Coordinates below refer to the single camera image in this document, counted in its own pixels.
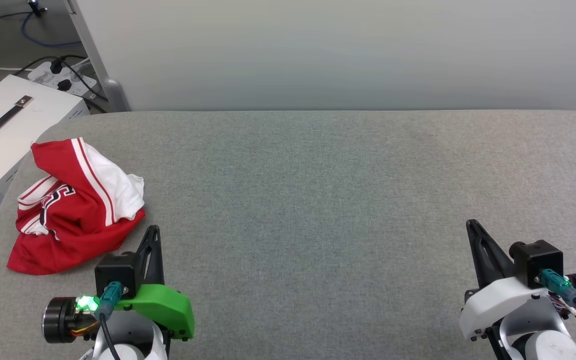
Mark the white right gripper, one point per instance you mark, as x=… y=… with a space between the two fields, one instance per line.
x=493 y=305

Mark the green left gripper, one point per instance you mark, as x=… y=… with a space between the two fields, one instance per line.
x=168 y=310

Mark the red and white Bulls jersey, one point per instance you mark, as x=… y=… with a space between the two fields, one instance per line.
x=73 y=225

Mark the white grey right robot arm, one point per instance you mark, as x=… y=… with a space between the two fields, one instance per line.
x=543 y=345

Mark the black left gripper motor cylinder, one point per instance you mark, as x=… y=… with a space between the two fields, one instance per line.
x=58 y=320

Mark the grey fabric table cover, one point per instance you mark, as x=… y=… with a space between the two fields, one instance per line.
x=318 y=200

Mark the white equipment case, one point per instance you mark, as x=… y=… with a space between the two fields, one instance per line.
x=13 y=145

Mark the black power plug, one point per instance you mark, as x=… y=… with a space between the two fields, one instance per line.
x=57 y=66
x=64 y=85

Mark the white power strip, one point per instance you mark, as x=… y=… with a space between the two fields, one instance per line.
x=48 y=75

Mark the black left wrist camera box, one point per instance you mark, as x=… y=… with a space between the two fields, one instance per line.
x=115 y=270

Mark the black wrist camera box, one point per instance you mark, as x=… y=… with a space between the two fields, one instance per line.
x=115 y=270
x=538 y=257

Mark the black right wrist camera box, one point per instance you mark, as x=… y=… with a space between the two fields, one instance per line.
x=538 y=257

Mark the teal left camera connector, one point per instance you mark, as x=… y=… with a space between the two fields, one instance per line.
x=110 y=297

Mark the teal camera connector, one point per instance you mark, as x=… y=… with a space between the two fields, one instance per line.
x=558 y=285
x=110 y=297

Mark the teal right camera connector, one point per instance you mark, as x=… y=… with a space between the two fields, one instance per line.
x=558 y=285

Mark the grey metal partition post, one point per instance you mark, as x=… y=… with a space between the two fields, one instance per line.
x=93 y=50

